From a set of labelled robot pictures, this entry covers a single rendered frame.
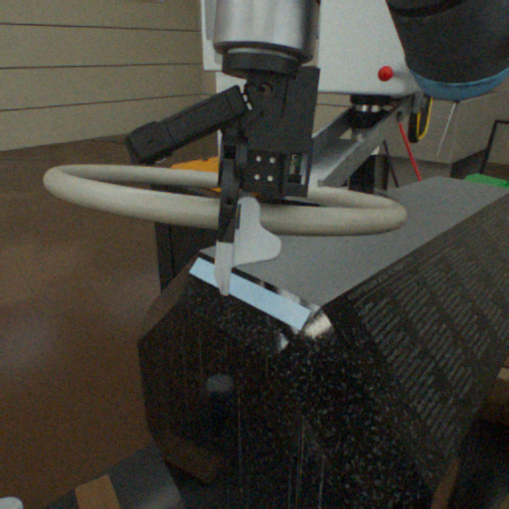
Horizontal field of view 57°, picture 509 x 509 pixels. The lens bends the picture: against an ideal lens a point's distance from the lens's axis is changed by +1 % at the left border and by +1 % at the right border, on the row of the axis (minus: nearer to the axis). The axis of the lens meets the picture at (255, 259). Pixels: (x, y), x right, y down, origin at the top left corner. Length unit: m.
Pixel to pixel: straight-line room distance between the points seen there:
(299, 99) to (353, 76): 0.74
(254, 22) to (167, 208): 0.18
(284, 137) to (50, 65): 6.98
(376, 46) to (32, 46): 6.37
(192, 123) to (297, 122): 0.09
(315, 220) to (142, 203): 0.17
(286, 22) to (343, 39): 0.77
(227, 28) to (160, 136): 0.10
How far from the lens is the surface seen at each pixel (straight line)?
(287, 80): 0.44
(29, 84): 7.22
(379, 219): 0.53
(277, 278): 0.89
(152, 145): 0.43
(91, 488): 1.63
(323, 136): 1.13
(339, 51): 1.19
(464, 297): 1.14
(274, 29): 0.42
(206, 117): 0.42
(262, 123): 0.44
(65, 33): 7.48
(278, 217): 0.45
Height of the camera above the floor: 1.23
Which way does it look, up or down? 24 degrees down
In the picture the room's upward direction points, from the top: straight up
